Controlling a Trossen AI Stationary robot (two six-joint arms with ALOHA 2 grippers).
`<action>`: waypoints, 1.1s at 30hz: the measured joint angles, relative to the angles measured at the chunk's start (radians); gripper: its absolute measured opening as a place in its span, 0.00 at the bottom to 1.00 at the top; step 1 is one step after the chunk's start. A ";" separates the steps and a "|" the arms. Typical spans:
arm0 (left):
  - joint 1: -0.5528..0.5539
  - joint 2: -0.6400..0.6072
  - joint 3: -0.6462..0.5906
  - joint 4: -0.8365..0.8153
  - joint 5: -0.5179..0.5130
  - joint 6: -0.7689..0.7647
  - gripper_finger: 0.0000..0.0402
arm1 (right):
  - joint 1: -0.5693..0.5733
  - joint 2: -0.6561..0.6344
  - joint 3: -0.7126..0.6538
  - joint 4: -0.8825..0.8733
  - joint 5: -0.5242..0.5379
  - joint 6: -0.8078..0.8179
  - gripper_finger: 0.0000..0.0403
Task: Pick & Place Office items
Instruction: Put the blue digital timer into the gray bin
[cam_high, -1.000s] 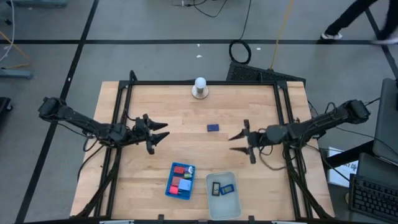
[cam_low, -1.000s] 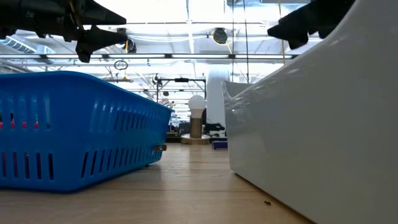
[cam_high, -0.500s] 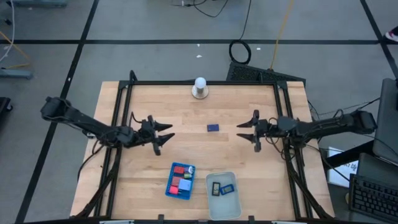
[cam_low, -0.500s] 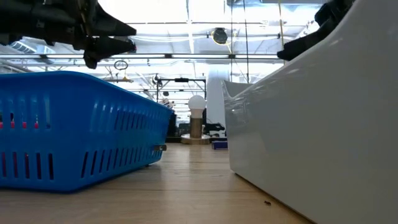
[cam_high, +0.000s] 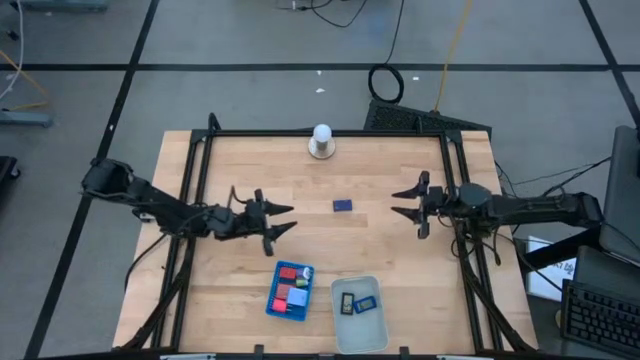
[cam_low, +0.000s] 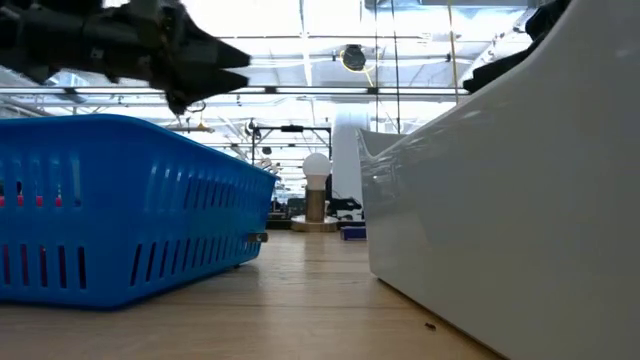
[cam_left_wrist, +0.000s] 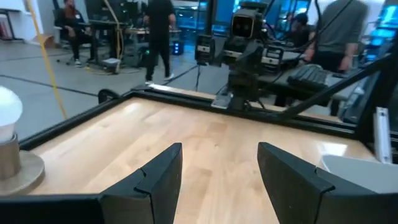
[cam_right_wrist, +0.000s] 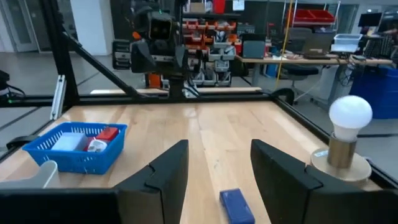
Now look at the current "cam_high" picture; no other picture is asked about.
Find grey keyboard desk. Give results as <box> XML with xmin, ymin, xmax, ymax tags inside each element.
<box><xmin>572</xmin><ymin>244</ymin><xmax>640</xmax><ymax>360</ymax></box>

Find white bulb brass lamp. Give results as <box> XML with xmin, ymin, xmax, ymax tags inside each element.
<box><xmin>306</xmin><ymin>123</ymin><xmax>337</xmax><ymax>161</ymax></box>

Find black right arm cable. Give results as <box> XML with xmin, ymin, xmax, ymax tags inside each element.
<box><xmin>448</xmin><ymin>218</ymin><xmax>504</xmax><ymax>267</ymax></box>

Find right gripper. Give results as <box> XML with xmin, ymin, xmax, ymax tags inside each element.
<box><xmin>390</xmin><ymin>170</ymin><xmax>463</xmax><ymax>241</ymax></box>

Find black computer keyboard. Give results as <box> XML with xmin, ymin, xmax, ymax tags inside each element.
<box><xmin>558</xmin><ymin>278</ymin><xmax>640</xmax><ymax>359</ymax></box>

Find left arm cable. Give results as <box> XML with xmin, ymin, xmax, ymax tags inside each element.
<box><xmin>227</xmin><ymin>184</ymin><xmax>256</xmax><ymax>207</ymax></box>

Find thick yellow cable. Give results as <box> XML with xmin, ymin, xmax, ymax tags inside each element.
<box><xmin>433</xmin><ymin>0</ymin><xmax>474</xmax><ymax>112</ymax></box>

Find black diagonal desk beam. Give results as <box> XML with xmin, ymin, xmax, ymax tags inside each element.
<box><xmin>519</xmin><ymin>224</ymin><xmax>601</xmax><ymax>271</ymax></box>

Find grey metal bar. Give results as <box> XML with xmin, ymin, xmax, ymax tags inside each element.
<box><xmin>0</xmin><ymin>109</ymin><xmax>54</xmax><ymax>129</ymax></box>
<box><xmin>19</xmin><ymin>0</ymin><xmax>109</xmax><ymax>14</ymax></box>

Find black aluminium table frame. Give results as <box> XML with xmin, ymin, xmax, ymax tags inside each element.
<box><xmin>113</xmin><ymin>112</ymin><xmax>539</xmax><ymax>357</ymax></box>

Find black looping cable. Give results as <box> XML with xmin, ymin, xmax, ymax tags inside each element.
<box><xmin>277</xmin><ymin>0</ymin><xmax>371</xmax><ymax>28</ymax></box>

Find thin yellow cable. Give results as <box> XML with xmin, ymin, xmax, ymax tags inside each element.
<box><xmin>0</xmin><ymin>48</ymin><xmax>50</xmax><ymax>110</ymax></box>

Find black arm base cable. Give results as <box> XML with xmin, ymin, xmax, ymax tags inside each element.
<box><xmin>123</xmin><ymin>232</ymin><xmax>169</xmax><ymax>294</ymax></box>

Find black perforated panel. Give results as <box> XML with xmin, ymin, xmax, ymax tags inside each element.
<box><xmin>363</xmin><ymin>98</ymin><xmax>494</xmax><ymax>139</ymax></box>

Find white cable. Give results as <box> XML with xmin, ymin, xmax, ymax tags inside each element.
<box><xmin>0</xmin><ymin>0</ymin><xmax>25</xmax><ymax>101</ymax></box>

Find white paper sheet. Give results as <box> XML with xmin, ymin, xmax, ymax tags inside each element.
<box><xmin>526</xmin><ymin>234</ymin><xmax>577</xmax><ymax>303</ymax></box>

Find blue slotted plastic basket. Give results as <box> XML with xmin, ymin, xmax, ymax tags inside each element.
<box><xmin>264</xmin><ymin>259</ymin><xmax>316</xmax><ymax>323</ymax></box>

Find white plastic bin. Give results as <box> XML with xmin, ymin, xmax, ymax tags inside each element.
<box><xmin>329</xmin><ymin>275</ymin><xmax>391</xmax><ymax>356</ymax></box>

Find blue framed digital meter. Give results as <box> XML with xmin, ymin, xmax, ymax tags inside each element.
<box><xmin>352</xmin><ymin>295</ymin><xmax>377</xmax><ymax>315</ymax></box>

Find grey rounded tabletop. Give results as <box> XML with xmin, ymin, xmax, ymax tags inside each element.
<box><xmin>598</xmin><ymin>124</ymin><xmax>640</xmax><ymax>266</ymax></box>

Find black caster foot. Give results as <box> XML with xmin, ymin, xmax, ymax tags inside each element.
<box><xmin>0</xmin><ymin>155</ymin><xmax>21</xmax><ymax>199</ymax></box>

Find black coiled cable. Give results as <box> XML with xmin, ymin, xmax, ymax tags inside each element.
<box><xmin>367</xmin><ymin>0</ymin><xmax>406</xmax><ymax>105</ymax></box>

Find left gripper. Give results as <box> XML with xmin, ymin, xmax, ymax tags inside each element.
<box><xmin>214</xmin><ymin>188</ymin><xmax>299</xmax><ymax>258</ymax></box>

